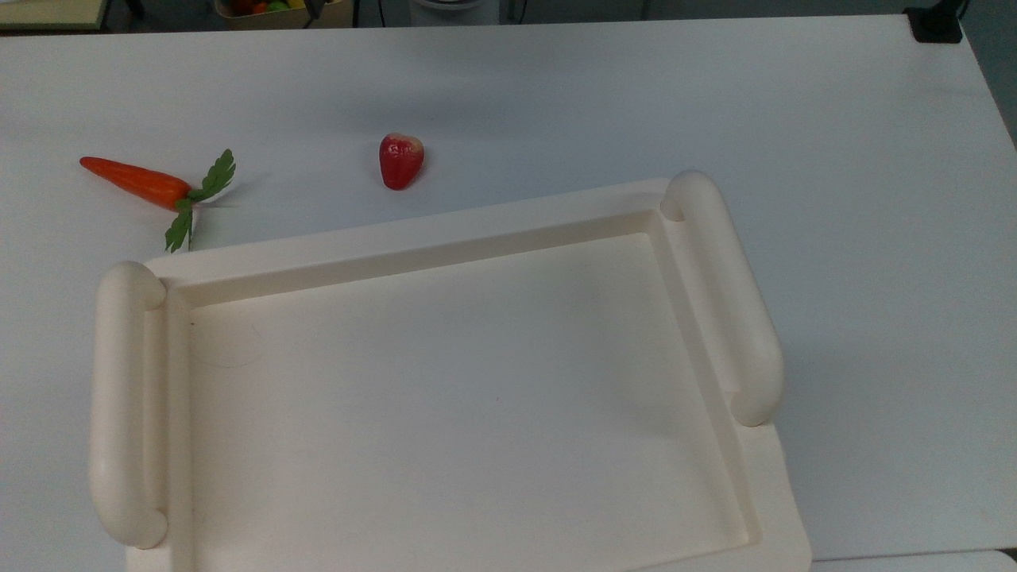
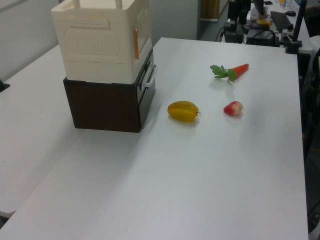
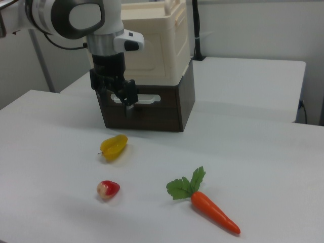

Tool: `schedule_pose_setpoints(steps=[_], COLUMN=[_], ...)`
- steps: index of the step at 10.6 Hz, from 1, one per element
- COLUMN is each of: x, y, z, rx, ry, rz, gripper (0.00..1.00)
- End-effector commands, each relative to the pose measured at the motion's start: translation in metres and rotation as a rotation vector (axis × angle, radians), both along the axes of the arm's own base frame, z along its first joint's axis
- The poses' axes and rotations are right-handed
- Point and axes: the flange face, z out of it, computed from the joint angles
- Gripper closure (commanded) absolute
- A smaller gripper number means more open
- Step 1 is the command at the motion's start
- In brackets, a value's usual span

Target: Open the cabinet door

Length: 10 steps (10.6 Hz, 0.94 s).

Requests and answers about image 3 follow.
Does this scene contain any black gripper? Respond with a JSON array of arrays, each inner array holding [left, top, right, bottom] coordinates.
[[89, 52, 139, 119]]

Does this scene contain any dark wooden crate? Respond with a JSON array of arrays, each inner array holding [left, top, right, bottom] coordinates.
[[94, 59, 196, 133]]

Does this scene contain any yellow toy star fruit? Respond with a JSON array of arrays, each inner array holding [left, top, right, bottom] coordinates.
[[98, 134, 129, 162]]

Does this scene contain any red toy wax apple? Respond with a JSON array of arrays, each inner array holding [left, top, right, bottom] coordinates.
[[96, 180, 121, 201]]

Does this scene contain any orange toy carrot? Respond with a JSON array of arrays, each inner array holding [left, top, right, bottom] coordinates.
[[166, 166, 241, 235]]

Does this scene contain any cream tray with handles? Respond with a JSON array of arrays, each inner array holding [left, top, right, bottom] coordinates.
[[87, 0, 191, 87]]

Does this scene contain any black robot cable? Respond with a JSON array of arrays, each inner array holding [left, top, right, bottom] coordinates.
[[44, 32, 88, 51]]

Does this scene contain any grey metal frame post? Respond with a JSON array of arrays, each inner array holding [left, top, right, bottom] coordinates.
[[27, 29, 57, 93]]

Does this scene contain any cream cabinet carry handle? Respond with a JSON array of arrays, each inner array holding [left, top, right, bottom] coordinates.
[[163, 0, 186, 16]]

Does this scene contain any black power cable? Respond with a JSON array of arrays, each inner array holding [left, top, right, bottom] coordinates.
[[299, 100, 308, 125]]

